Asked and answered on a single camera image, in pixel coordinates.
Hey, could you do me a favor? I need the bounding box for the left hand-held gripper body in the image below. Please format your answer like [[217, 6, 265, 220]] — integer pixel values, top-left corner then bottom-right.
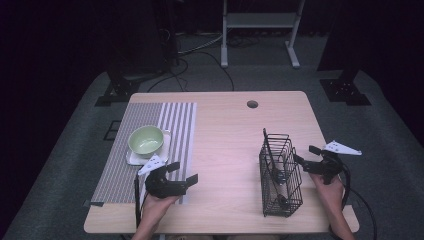
[[137, 154, 188, 200]]

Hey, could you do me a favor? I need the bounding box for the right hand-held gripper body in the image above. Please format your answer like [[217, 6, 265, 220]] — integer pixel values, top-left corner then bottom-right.
[[302, 140, 363, 186]]

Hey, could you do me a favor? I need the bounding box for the black wire basket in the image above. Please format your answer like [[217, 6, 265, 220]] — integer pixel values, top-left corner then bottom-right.
[[258, 127, 304, 218]]

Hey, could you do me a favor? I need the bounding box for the person's left hand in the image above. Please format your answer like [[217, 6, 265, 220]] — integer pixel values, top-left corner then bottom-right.
[[142, 194, 181, 222]]

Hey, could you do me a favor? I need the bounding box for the person's right hand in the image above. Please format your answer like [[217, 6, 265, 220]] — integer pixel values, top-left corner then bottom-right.
[[309, 172, 345, 215]]

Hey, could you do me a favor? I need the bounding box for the white square plate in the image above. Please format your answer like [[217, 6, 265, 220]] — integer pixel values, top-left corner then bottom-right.
[[125, 129, 173, 167]]

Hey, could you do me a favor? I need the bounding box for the green bowl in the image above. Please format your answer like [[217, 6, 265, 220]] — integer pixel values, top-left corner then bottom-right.
[[127, 125, 165, 159]]

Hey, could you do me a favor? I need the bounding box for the grey striped placemat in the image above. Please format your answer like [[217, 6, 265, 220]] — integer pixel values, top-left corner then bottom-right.
[[90, 101, 198, 207]]

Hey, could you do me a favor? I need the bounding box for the black stand base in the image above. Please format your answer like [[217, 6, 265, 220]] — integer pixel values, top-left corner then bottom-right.
[[94, 64, 163, 108], [319, 66, 372, 107]]

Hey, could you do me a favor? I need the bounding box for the white metal stand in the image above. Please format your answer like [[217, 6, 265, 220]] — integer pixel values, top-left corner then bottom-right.
[[220, 0, 306, 70]]

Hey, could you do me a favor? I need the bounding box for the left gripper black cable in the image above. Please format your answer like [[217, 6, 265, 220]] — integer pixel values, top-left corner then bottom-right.
[[133, 176, 142, 230]]

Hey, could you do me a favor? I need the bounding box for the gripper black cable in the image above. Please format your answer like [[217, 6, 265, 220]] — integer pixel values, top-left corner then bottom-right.
[[133, 176, 142, 230], [328, 164, 378, 240]]

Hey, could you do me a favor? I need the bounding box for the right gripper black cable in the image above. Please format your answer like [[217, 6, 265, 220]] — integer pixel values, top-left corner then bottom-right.
[[328, 164, 378, 240]]

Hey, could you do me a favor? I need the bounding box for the black floor cable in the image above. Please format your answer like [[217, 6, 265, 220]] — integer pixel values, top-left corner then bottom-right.
[[146, 31, 235, 93]]

